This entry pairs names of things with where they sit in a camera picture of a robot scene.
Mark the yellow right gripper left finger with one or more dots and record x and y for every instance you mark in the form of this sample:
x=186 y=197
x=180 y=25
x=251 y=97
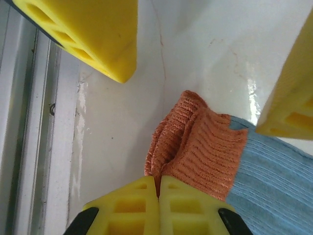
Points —
x=102 y=220

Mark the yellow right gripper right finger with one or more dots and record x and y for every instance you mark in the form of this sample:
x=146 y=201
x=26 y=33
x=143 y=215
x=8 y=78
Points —
x=210 y=208

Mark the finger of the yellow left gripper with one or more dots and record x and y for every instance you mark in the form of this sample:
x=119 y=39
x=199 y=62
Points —
x=97 y=29
x=293 y=98

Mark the blue sock with orange cuff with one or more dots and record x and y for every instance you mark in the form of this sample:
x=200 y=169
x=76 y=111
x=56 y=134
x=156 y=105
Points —
x=269 y=183
x=176 y=117

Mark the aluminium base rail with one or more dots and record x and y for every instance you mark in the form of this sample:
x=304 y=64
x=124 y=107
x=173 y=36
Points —
x=31 y=122

